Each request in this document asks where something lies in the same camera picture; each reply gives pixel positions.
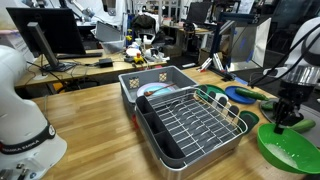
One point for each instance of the right cucumber on tray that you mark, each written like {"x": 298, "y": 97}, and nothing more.
{"x": 303, "y": 126}

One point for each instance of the small middle cucumber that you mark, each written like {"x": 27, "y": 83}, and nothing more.
{"x": 268, "y": 106}

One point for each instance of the dark green plate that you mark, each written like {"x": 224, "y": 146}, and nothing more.
{"x": 205, "y": 91}

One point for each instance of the black computer monitor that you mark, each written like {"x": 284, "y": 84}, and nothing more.
{"x": 49, "y": 31}

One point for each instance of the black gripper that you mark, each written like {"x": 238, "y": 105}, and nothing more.
{"x": 286, "y": 110}

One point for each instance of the cucumber on blue plate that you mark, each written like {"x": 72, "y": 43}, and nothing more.
{"x": 251, "y": 94}

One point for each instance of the grey plastic tub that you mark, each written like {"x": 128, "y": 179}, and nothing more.
{"x": 135, "y": 84}

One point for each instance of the dark green cup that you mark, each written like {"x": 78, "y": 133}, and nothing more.
{"x": 247, "y": 121}

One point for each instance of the grey dish drying rack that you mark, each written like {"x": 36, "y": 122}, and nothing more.
{"x": 185, "y": 132}

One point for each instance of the white mug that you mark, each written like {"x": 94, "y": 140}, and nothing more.
{"x": 220, "y": 101}

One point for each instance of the blue plate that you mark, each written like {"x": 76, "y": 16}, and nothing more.
{"x": 230, "y": 91}

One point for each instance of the green plastic bowl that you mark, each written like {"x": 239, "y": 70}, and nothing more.
{"x": 288, "y": 151}

